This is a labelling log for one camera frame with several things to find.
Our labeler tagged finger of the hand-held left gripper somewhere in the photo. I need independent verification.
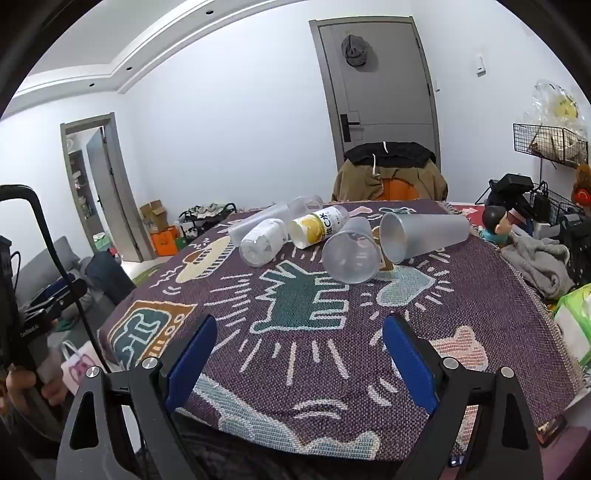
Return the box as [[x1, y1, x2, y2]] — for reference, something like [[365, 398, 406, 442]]
[[24, 279, 89, 325]]

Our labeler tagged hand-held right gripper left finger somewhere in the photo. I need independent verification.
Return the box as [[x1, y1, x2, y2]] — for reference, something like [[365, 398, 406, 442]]
[[55, 315, 218, 480]]

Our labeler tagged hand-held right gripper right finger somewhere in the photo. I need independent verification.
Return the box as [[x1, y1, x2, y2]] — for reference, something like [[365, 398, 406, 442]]
[[382, 313, 546, 480]]

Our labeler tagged brown paper cup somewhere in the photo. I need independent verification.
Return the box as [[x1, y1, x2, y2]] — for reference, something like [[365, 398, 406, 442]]
[[375, 237, 396, 271]]

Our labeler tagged frosted plastic cup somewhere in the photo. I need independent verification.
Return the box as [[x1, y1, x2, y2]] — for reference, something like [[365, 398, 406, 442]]
[[379, 212, 471, 265]]

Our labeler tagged white lidded plastic cup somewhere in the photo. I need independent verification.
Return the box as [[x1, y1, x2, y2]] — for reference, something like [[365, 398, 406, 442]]
[[239, 218, 288, 267]]

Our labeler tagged tall clear plastic cup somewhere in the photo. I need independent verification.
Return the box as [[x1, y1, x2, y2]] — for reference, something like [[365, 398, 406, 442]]
[[228, 202, 296, 246]]

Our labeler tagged small clear plastic cup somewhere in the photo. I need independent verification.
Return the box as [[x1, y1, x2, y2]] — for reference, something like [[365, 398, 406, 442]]
[[288, 195, 324, 219]]

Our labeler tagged person's left hand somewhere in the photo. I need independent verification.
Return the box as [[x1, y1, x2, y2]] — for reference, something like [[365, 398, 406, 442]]
[[4, 367, 69, 418]]

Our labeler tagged grey sofa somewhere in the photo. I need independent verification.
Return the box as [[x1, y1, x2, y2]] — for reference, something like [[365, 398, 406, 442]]
[[13, 236, 93, 315]]

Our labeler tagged white pink printed bag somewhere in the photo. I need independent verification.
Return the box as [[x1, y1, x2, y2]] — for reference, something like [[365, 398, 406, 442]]
[[60, 340, 108, 396]]

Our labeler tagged purple printed blanket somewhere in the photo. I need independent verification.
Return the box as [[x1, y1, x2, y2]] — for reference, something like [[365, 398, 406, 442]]
[[98, 199, 583, 462]]

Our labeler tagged grey open door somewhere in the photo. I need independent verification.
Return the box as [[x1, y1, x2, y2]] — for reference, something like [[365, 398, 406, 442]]
[[60, 112, 157, 264]]

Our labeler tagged orange bag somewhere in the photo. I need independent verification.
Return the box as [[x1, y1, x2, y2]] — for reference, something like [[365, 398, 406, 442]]
[[150, 226, 180, 256]]

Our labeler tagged cardboard box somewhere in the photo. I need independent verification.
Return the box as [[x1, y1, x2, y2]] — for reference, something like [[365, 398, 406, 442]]
[[139, 200, 170, 233]]

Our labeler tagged yellow label plastic bottle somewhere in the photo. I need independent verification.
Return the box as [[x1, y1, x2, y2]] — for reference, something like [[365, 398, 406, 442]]
[[289, 206, 351, 250]]

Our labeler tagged grey cloth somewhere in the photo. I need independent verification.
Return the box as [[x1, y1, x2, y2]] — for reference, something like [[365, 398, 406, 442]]
[[501, 233, 577, 301]]

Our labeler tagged cartoon doll figure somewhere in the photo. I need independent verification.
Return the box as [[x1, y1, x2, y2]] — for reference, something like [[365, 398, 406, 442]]
[[480, 205, 525, 247]]

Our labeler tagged green tissue packet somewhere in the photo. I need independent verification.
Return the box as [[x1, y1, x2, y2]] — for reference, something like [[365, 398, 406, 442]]
[[551, 283, 591, 367]]

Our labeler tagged orange cushion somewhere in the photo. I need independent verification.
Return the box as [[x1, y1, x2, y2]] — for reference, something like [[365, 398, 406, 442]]
[[382, 178, 418, 201]]

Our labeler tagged brown jacket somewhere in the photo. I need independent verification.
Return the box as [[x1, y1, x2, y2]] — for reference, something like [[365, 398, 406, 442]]
[[331, 159, 448, 202]]

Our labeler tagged black bag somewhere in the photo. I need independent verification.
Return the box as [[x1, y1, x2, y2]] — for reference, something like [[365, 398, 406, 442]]
[[485, 173, 539, 208]]

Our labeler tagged black garment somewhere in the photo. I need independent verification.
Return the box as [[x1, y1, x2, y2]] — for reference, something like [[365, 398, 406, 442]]
[[345, 142, 437, 169]]

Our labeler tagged clear wrapped bouquet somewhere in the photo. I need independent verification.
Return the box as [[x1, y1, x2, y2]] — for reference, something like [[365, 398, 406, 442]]
[[526, 79, 583, 136]]

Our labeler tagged grey hat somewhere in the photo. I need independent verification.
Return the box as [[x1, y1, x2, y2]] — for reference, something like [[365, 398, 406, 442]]
[[341, 33, 370, 68]]

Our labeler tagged black cable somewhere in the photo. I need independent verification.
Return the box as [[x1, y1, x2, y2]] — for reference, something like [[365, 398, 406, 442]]
[[0, 184, 112, 373]]

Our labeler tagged black door lock handle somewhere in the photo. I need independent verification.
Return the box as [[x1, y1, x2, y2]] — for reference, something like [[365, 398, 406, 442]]
[[340, 114, 361, 142]]

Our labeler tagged black wire rack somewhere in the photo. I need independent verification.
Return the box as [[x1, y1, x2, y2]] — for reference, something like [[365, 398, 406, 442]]
[[512, 123, 590, 169]]

